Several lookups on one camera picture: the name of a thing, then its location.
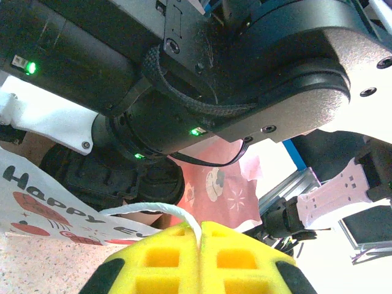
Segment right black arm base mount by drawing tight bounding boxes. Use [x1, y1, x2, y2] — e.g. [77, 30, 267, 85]
[262, 195, 310, 246]

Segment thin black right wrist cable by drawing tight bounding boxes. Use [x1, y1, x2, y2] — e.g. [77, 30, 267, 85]
[170, 139, 251, 168]

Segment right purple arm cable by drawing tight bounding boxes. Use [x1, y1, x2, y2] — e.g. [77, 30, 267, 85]
[352, 249, 392, 266]

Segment aluminium rail frame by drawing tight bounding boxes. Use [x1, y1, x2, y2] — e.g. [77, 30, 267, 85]
[258, 167, 322, 215]

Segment brown pulp cup carrier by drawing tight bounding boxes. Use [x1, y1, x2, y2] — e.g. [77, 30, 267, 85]
[18, 131, 59, 168]

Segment black plastic cup lid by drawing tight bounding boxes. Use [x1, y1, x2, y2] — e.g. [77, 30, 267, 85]
[134, 159, 186, 215]

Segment white red printed paper bag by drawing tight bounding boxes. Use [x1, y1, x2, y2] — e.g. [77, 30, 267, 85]
[0, 146, 264, 247]

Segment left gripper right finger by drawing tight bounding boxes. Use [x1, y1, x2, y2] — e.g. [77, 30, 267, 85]
[199, 220, 318, 294]

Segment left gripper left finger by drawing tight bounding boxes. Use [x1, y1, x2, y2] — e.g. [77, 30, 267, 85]
[79, 220, 202, 294]

